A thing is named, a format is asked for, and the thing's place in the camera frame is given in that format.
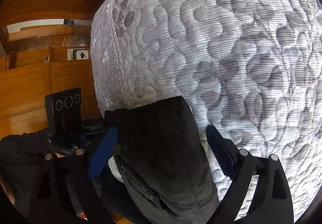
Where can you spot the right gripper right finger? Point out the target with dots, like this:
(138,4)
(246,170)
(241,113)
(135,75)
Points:
(271,202)

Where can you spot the white wall socket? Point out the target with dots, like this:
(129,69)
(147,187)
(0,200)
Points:
(77,54)

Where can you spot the black pants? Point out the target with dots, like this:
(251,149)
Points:
(163,163)

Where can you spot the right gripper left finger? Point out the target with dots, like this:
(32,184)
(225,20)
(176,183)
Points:
(81,193)

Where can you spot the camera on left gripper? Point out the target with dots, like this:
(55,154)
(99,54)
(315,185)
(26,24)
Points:
(63,111)

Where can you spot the grey quilted bedspread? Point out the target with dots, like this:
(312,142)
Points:
(252,68)

